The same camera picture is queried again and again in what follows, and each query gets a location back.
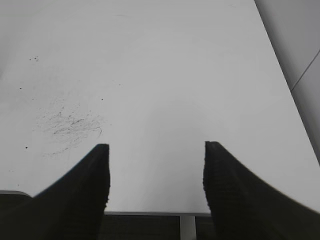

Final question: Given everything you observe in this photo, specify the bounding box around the white table leg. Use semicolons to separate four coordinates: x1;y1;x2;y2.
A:
179;215;197;240

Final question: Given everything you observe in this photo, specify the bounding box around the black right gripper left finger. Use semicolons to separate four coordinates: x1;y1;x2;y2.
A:
0;144;111;240

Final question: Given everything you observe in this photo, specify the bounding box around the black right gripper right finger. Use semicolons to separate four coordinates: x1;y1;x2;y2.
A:
203;141;320;240

